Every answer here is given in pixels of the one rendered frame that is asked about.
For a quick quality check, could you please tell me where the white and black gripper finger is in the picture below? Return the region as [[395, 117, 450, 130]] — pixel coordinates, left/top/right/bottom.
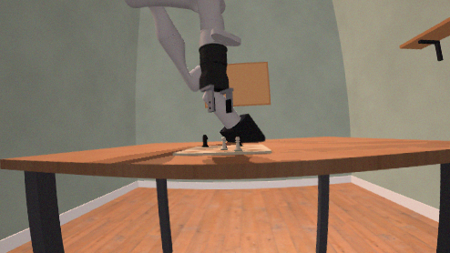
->
[[200, 85, 215, 112], [220, 88, 234, 113]]

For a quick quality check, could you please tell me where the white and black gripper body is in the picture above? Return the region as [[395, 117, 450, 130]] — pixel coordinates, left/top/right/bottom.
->
[[199, 27, 241, 92]]

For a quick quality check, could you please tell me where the brown and cream chessboard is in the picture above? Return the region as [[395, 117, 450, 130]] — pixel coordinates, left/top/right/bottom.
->
[[173, 145, 271, 156]]

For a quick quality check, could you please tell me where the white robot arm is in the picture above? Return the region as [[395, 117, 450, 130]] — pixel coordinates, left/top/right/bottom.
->
[[124, 0, 240, 129]]

